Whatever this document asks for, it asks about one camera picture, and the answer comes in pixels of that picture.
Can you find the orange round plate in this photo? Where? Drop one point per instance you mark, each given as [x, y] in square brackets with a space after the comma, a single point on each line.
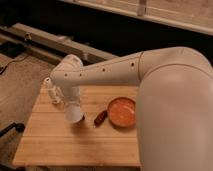
[121, 112]

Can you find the grey metal rail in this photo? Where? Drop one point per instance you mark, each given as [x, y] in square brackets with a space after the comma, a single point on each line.
[85, 52]

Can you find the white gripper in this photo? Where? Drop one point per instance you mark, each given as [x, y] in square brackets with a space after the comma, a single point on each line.
[71, 95]

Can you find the white plastic bottle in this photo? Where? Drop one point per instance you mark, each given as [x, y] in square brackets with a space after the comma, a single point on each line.
[52, 90]

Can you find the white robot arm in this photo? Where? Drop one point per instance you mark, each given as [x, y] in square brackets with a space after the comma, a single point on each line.
[174, 104]

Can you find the dark red sausage toy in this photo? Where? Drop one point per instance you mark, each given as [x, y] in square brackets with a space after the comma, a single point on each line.
[100, 118]

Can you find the black clamp handle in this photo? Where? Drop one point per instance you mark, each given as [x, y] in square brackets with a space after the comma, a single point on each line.
[19, 127]

